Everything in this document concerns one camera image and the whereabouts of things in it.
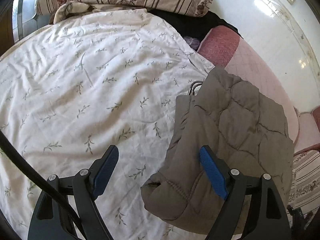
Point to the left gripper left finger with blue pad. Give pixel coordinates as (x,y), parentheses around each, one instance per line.
(88,185)

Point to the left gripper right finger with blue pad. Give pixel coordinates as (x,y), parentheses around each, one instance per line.
(230,185)

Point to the olive green quilted hooded jacket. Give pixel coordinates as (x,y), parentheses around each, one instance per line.
(243,127)

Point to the large striped floral cushion right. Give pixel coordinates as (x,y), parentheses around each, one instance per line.
(304,193)

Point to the white floral bed sheet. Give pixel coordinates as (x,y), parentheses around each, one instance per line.
(70,90)

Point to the pink corner cushion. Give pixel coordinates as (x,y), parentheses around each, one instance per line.
(308,136)

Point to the black garment behind pillow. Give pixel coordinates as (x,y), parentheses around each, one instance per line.
(193,29)

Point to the stained glass door panel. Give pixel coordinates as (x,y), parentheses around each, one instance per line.
(25,20)

